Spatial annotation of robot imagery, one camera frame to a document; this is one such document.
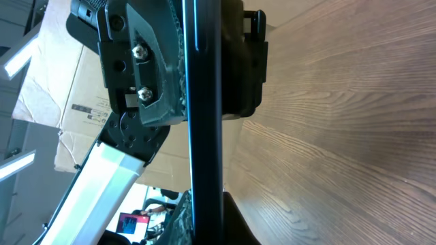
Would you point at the blue smartphone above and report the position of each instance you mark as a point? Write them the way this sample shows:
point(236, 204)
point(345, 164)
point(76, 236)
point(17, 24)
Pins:
point(202, 34)

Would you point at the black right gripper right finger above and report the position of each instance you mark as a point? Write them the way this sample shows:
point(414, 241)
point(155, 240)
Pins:
point(235, 229)

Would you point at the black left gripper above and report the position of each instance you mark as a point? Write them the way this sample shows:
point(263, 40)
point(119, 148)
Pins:
point(141, 50)

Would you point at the red laptop screen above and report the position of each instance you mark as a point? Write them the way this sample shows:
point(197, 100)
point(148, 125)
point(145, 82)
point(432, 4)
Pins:
point(132, 224)

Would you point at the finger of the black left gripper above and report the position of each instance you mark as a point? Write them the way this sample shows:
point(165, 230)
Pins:
point(244, 55)

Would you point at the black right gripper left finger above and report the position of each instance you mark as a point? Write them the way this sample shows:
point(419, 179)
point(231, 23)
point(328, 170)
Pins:
point(179, 230)

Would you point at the brown cardboard backdrop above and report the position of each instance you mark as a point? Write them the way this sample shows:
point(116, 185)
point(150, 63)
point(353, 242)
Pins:
point(64, 89)

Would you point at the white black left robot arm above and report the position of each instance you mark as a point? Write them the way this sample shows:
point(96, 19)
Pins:
point(118, 157)

